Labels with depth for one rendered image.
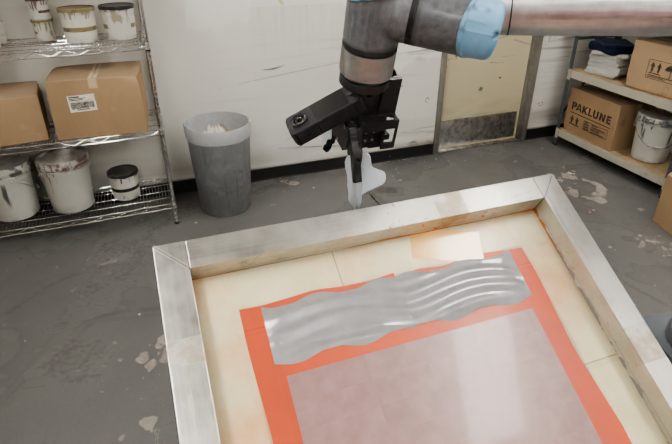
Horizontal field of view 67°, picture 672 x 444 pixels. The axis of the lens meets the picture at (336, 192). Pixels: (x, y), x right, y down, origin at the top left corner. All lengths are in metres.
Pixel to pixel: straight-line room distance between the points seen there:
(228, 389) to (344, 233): 0.23
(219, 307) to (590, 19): 0.61
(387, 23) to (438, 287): 0.34
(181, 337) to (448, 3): 0.49
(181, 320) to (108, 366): 2.20
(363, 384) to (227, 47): 3.40
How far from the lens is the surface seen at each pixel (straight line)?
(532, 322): 0.74
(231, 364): 0.62
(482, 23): 0.65
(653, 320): 1.17
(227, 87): 3.94
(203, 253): 0.64
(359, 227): 0.67
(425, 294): 0.69
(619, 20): 0.81
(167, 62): 3.85
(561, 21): 0.79
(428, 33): 0.66
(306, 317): 0.64
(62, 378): 2.83
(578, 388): 0.74
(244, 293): 0.65
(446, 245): 0.74
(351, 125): 0.74
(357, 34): 0.67
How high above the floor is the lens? 1.87
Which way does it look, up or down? 28 degrees down
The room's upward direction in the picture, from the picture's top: straight up
